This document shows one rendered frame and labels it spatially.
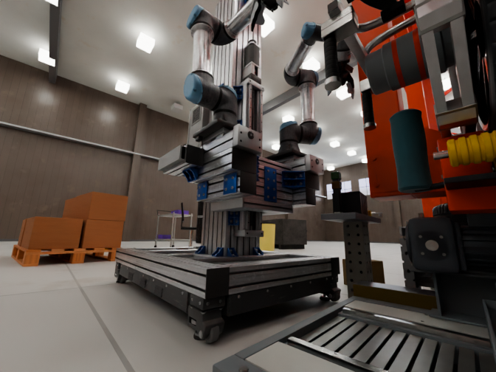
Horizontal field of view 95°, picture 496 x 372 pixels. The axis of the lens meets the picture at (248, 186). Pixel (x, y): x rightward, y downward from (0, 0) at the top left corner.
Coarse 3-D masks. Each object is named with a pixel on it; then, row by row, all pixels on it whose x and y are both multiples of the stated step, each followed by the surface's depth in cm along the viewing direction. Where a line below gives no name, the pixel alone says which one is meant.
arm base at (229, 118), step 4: (216, 112) 108; (220, 112) 107; (224, 112) 107; (228, 112) 107; (232, 112) 109; (216, 116) 107; (220, 116) 106; (224, 116) 106; (228, 116) 107; (232, 116) 108; (236, 116) 112; (212, 120) 109; (228, 120) 105; (232, 120) 107; (236, 120) 110; (236, 124) 108
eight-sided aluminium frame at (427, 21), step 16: (416, 0) 43; (432, 0) 42; (448, 0) 40; (416, 16) 43; (432, 16) 42; (448, 16) 41; (464, 16) 40; (432, 32) 43; (464, 32) 41; (432, 48) 44; (464, 48) 42; (432, 64) 45; (464, 64) 43; (432, 80) 47; (464, 80) 44; (464, 96) 46; (448, 112) 48; (464, 112) 47; (448, 128) 51; (464, 128) 53
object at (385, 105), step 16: (368, 16) 123; (368, 32) 122; (384, 96) 111; (400, 96) 114; (384, 112) 110; (384, 128) 108; (368, 144) 112; (384, 144) 107; (368, 160) 110; (384, 160) 106; (368, 176) 110; (384, 176) 104; (384, 192) 104; (400, 192) 99
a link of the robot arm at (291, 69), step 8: (304, 24) 115; (312, 24) 113; (320, 24) 114; (304, 32) 115; (312, 32) 114; (320, 32) 114; (304, 40) 120; (312, 40) 118; (320, 40) 118; (304, 48) 124; (296, 56) 132; (304, 56) 130; (288, 64) 144; (296, 64) 138; (288, 72) 146; (296, 72) 147; (288, 80) 153; (296, 80) 152
